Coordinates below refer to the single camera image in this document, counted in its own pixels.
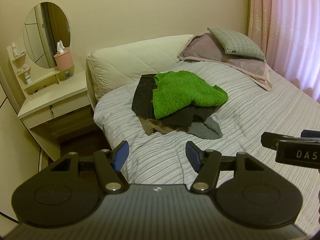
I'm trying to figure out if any green knitted vest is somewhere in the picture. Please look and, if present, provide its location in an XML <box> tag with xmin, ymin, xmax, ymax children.
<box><xmin>152</xmin><ymin>70</ymin><xmax>228</xmax><ymax>119</ymax></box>

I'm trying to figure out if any grey garment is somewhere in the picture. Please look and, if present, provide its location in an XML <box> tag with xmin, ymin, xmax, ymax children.
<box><xmin>187</xmin><ymin>117</ymin><xmax>223</xmax><ymax>140</ymax></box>

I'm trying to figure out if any striped white bed cover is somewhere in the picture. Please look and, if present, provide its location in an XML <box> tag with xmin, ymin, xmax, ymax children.
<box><xmin>94</xmin><ymin>62</ymin><xmax>319</xmax><ymax>235</ymax></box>

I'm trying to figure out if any brown garment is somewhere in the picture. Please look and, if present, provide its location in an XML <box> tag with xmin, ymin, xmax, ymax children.
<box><xmin>138</xmin><ymin>116</ymin><xmax>189</xmax><ymax>135</ymax></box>

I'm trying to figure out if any black garment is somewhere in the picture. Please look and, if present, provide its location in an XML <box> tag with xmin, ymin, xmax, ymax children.
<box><xmin>131</xmin><ymin>74</ymin><xmax>215</xmax><ymax>127</ymax></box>

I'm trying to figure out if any white dressing table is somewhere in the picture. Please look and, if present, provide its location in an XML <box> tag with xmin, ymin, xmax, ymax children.
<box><xmin>7</xmin><ymin>46</ymin><xmax>93</xmax><ymax>160</ymax></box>

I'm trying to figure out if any cream padded headboard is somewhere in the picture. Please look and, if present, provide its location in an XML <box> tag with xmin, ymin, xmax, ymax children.
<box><xmin>86</xmin><ymin>34</ymin><xmax>191</xmax><ymax>100</ymax></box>

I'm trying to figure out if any grey checked cushion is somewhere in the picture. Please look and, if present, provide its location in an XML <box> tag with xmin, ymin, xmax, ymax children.
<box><xmin>207</xmin><ymin>28</ymin><xmax>265</xmax><ymax>60</ymax></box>

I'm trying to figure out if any pink tissue box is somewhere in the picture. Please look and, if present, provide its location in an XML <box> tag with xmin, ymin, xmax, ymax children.
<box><xmin>54</xmin><ymin>40</ymin><xmax>74</xmax><ymax>72</ymax></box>

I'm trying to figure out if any mauve pillow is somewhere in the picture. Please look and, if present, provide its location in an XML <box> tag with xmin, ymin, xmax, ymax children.
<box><xmin>178</xmin><ymin>31</ymin><xmax>273</xmax><ymax>91</ymax></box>

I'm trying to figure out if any small white bottle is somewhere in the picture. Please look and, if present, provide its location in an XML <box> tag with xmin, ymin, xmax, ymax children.
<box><xmin>25</xmin><ymin>72</ymin><xmax>32</xmax><ymax>84</ymax></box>

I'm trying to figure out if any pink curtain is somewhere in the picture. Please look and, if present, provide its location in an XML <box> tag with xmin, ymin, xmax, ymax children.
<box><xmin>247</xmin><ymin>0</ymin><xmax>319</xmax><ymax>101</ymax></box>

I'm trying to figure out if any oval mirror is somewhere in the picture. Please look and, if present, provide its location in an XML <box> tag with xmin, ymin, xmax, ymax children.
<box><xmin>23</xmin><ymin>2</ymin><xmax>71</xmax><ymax>69</ymax></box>

